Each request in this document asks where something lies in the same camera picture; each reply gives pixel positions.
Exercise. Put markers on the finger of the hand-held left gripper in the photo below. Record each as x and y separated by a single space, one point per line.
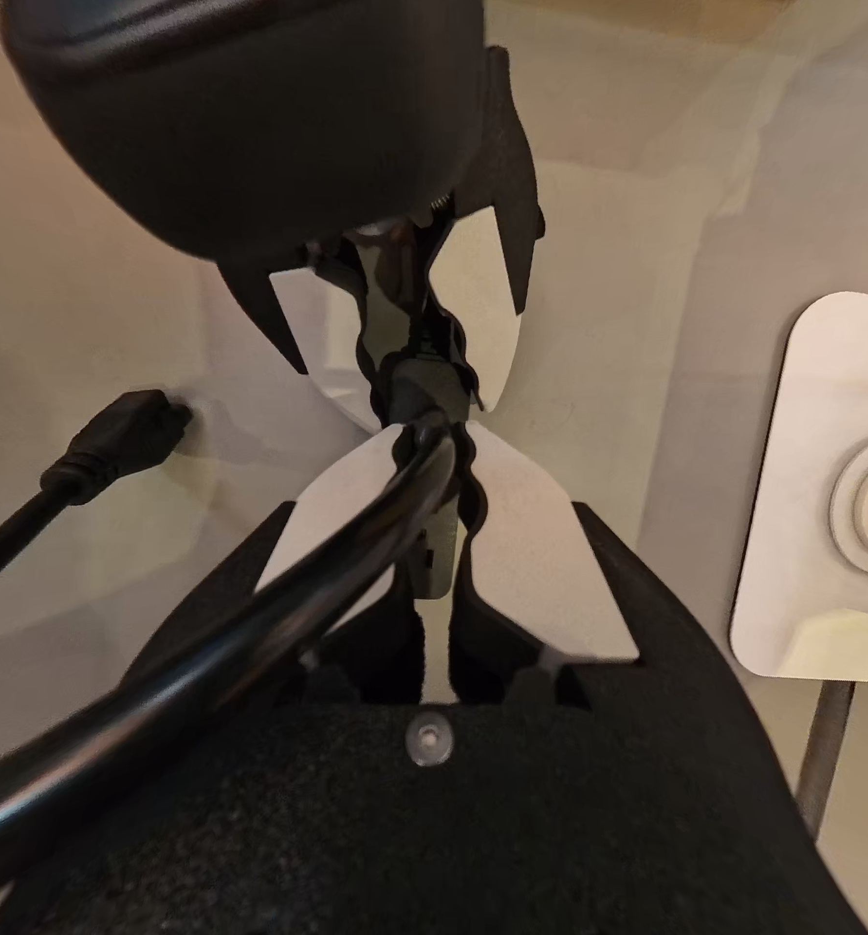
485 292
317 329

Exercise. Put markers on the grey desk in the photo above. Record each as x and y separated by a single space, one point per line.
623 329

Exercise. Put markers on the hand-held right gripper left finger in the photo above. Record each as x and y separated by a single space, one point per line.
331 504

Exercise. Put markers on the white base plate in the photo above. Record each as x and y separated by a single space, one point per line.
791 511

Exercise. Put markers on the black power strip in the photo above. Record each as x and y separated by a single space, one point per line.
437 540

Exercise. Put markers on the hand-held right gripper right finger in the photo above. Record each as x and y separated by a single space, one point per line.
550 570

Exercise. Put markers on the grey metal rod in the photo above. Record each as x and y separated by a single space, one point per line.
824 752

